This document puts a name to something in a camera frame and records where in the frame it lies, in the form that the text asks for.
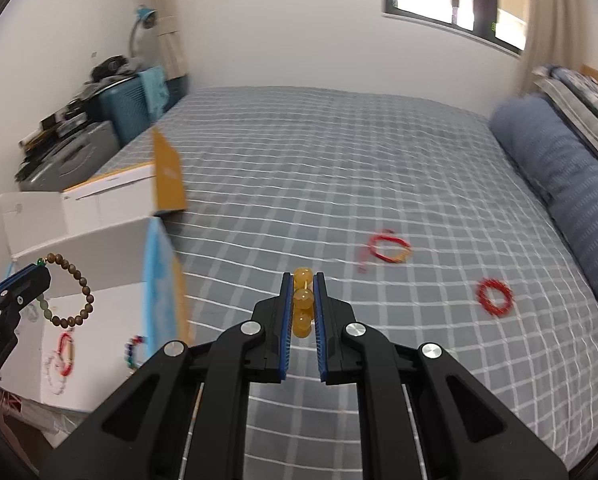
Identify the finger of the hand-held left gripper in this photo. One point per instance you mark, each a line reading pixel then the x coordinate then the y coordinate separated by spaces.
pixel 24 292
pixel 16 278

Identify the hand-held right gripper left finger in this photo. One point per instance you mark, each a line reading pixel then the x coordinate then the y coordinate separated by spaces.
pixel 285 320

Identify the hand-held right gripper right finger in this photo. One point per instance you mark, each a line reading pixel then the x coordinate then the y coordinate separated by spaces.
pixel 320 320

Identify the blue and yellow cardboard box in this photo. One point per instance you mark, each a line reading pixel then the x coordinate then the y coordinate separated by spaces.
pixel 104 240

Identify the clear plastic bag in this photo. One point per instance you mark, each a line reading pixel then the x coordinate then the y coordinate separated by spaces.
pixel 39 417

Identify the grey suitcase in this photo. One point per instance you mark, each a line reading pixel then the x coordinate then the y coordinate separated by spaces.
pixel 74 155

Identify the teal suitcase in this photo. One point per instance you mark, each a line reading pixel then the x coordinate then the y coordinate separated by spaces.
pixel 124 107

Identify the black bag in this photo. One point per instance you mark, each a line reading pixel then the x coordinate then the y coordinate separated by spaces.
pixel 111 66

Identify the teal cloth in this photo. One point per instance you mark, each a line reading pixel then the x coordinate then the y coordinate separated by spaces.
pixel 154 87

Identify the folded blue striped quilt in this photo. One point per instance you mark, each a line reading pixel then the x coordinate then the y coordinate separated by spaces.
pixel 554 170

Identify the beige curtain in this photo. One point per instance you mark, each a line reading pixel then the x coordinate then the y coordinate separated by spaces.
pixel 171 45
pixel 544 10

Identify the blue desk lamp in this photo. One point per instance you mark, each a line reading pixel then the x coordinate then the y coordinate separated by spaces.
pixel 146 17

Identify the grey checked pillow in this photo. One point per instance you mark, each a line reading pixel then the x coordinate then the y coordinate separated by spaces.
pixel 579 115

